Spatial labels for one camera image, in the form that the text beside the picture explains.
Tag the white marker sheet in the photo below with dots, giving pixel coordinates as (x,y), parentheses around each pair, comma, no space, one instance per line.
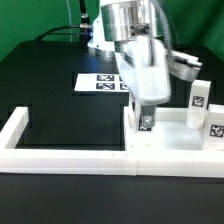
(97,82)

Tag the white square tabletop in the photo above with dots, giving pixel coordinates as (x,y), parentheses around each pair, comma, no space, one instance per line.
(169,133)

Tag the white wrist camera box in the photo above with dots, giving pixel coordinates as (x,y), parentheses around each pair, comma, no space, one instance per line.
(184,66)

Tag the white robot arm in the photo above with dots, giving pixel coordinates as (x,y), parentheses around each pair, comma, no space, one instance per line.
(136,33)

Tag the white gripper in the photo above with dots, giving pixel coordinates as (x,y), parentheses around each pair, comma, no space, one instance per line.
(143,67)

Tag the white U-shaped fence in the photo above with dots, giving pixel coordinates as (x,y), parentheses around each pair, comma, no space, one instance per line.
(180,163)

